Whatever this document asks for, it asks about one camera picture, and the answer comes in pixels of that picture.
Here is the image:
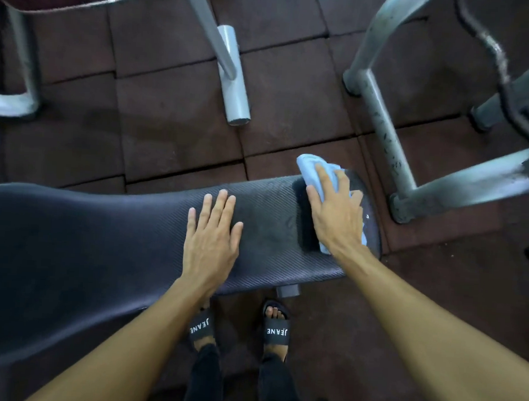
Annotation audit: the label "person's left forearm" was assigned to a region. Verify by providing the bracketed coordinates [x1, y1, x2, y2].
[23, 267, 219, 401]

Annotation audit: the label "grey curved metal leg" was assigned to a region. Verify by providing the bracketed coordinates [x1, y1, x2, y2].
[0, 3, 48, 121]

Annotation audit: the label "grey metal rack frame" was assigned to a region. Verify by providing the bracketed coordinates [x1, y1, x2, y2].
[334, 0, 529, 233]

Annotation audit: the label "person's left hand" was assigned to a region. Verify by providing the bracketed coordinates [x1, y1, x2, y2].
[179, 187, 246, 297]

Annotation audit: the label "person's right forearm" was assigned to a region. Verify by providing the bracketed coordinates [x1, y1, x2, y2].
[313, 243, 529, 401]

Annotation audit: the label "light blue cleaning cloth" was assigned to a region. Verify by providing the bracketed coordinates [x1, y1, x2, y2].
[291, 153, 373, 258]

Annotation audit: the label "black textured bench pad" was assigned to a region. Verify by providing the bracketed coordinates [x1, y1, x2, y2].
[0, 148, 388, 390]

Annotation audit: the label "person's right hand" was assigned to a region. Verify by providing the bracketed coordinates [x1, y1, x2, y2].
[301, 162, 375, 264]

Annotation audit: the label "black bent barbell bar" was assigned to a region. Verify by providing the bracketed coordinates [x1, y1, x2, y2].
[446, 0, 529, 153]

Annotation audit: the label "black trousers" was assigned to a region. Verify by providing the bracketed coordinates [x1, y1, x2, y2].
[181, 342, 314, 401]

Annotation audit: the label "black slide sandal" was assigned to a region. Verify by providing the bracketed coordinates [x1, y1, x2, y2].
[187, 308, 217, 352]
[261, 299, 293, 347]

